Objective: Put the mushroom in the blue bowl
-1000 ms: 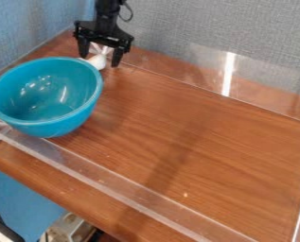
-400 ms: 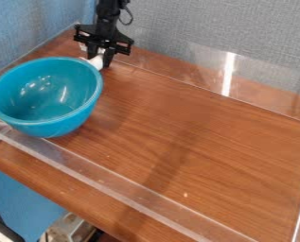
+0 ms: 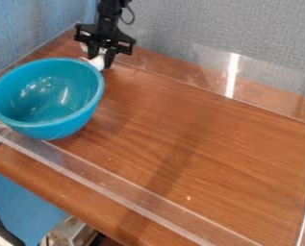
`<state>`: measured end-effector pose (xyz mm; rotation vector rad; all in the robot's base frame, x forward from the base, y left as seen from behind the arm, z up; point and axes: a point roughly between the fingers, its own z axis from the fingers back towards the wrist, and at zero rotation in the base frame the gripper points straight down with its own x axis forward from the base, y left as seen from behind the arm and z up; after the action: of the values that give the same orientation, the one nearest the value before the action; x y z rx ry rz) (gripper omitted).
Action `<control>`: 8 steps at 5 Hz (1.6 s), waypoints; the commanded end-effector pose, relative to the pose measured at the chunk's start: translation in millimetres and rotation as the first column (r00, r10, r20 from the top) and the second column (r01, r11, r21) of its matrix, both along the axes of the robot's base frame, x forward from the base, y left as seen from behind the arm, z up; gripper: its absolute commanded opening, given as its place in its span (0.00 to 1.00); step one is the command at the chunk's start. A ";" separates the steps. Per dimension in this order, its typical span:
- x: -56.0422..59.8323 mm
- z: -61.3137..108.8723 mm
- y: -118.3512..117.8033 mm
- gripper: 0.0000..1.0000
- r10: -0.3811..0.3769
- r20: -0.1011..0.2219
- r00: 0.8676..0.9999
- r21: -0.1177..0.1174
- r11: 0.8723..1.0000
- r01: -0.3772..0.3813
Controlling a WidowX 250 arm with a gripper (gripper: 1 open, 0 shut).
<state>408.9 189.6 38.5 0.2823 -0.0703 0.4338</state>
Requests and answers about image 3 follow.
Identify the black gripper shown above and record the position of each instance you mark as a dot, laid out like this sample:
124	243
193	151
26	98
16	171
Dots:
104	34

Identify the white and brown toy mushroom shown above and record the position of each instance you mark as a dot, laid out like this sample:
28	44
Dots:
99	61

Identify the blue plastic bowl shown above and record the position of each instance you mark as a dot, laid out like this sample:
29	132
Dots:
50	96

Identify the white power strip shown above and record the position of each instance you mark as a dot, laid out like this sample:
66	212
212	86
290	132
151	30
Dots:
72	232

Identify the clear acrylic barrier wall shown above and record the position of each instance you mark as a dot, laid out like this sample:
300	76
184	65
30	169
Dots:
191	159

